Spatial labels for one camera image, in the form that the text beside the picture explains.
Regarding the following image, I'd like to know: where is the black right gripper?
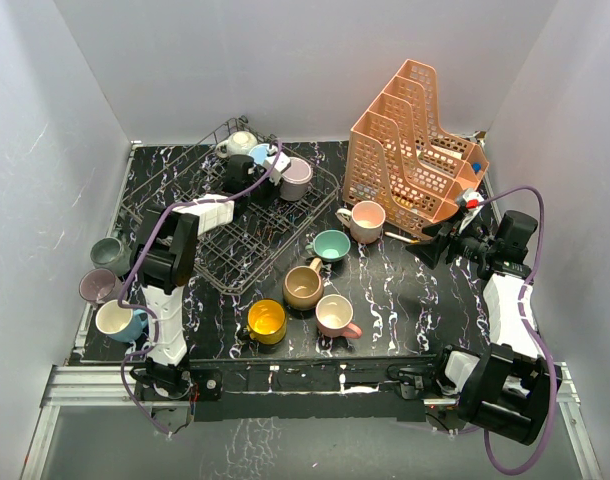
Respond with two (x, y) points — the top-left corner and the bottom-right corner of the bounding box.
(406, 210), (498, 268)

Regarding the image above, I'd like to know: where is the lilac ceramic mug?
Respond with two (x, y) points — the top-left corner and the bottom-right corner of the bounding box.
(280, 157), (313, 202)

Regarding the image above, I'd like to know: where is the light blue textured mug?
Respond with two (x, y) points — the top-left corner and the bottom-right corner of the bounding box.
(248, 143), (277, 165)

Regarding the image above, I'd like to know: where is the white speckled ceramic mug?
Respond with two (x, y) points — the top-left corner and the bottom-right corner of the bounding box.
(215, 131), (258, 158)

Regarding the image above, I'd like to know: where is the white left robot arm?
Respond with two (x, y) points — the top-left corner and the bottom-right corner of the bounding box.
(128, 146), (290, 399)

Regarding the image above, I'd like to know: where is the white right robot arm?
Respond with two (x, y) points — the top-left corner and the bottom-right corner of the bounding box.
(407, 208), (562, 445)

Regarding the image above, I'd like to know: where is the white yellow marker pen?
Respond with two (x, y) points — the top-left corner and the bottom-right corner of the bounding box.
(384, 231), (419, 245)

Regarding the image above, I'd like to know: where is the cream pink speckled mug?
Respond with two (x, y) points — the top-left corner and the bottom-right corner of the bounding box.
(335, 201), (386, 244)

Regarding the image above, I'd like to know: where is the teal green cup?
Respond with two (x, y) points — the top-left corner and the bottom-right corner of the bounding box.
(305, 230), (351, 263)

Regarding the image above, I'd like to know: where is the peach plastic file organizer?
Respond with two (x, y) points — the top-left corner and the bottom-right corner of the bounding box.
(343, 59), (489, 239)

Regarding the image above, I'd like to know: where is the tan brown mug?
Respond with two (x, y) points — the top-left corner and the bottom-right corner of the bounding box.
(283, 257), (324, 311)

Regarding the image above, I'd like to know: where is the pink mug white inside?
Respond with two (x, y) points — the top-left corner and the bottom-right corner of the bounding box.
(315, 294), (362, 339)

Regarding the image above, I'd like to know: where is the yellow mug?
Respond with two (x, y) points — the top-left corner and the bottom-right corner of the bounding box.
(245, 299), (287, 345)

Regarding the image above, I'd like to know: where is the grey green mug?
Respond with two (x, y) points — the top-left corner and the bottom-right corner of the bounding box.
(90, 237), (131, 276)

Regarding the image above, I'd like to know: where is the mauve pink mug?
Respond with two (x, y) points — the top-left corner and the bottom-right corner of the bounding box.
(79, 268), (123, 305)

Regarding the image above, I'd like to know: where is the blue mug cream inside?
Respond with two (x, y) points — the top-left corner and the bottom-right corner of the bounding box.
(95, 300), (148, 343)

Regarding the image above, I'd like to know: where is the grey wire dish rack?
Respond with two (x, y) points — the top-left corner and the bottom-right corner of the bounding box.
(117, 116), (345, 295)

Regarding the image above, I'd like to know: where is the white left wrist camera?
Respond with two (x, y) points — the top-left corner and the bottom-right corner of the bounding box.
(263, 153), (291, 186)

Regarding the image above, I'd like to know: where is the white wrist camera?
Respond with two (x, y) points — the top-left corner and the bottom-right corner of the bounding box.
(456, 188), (484, 234)
(263, 153), (291, 186)

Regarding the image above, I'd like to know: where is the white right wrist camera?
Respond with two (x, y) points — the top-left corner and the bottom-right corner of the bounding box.
(456, 188), (484, 234)

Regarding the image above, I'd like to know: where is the aluminium frame rail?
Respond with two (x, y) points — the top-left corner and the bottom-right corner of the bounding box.
(21, 363), (602, 479)

